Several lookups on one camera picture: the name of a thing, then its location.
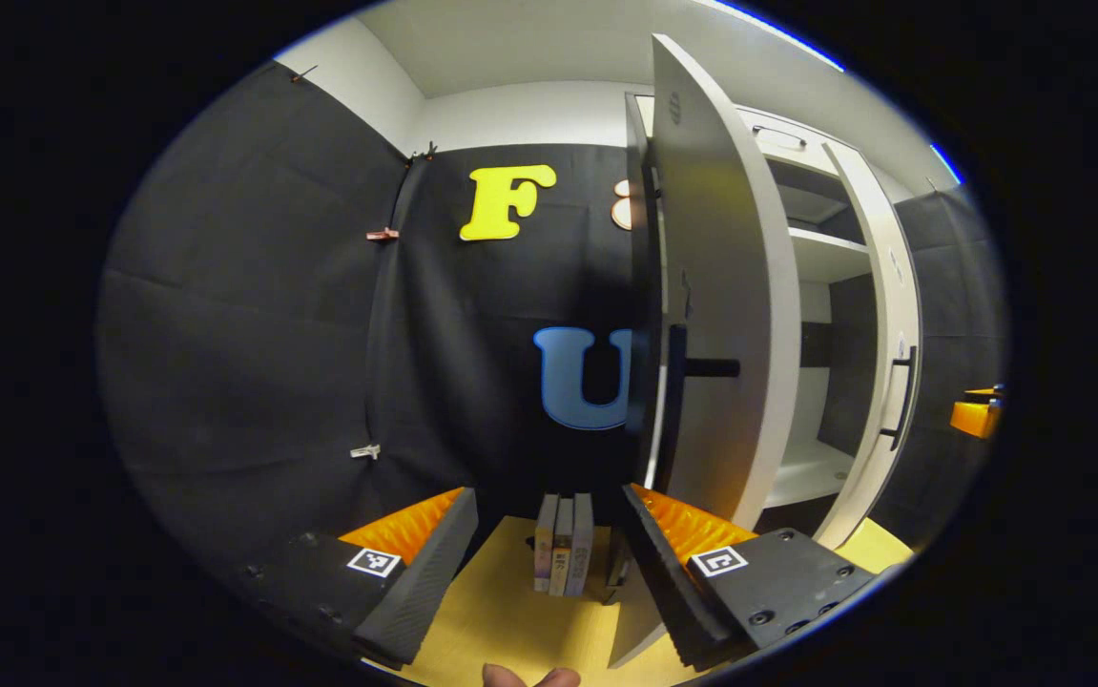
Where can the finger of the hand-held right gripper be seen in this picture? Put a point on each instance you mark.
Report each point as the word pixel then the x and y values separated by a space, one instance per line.
pixel 985 391
pixel 973 420

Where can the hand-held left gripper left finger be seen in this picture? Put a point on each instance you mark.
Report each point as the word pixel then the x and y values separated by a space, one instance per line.
pixel 420 582

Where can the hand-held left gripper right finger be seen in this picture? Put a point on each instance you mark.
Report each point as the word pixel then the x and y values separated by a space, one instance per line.
pixel 668 582

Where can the beige cabinet door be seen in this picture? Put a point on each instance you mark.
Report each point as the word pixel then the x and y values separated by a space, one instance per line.
pixel 739 286
pixel 892 286

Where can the white cabinet shelf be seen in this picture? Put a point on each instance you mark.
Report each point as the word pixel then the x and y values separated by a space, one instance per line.
pixel 825 256
pixel 811 472

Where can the beige and grey cabinet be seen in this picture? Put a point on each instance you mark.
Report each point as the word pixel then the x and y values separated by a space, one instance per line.
pixel 642 286

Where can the beige cabinet drawer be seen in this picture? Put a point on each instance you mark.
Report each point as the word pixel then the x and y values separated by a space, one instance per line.
pixel 749 119

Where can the silver cloth clip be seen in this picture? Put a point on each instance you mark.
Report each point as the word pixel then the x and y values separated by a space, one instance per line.
pixel 365 451

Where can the black backdrop cloth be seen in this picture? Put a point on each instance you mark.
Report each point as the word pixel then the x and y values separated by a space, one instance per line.
pixel 253 334

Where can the pink cloth clip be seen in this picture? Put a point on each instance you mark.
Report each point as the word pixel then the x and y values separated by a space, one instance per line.
pixel 383 234

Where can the black cloth clip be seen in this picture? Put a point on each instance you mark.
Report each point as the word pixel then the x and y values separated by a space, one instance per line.
pixel 423 151
pixel 303 72

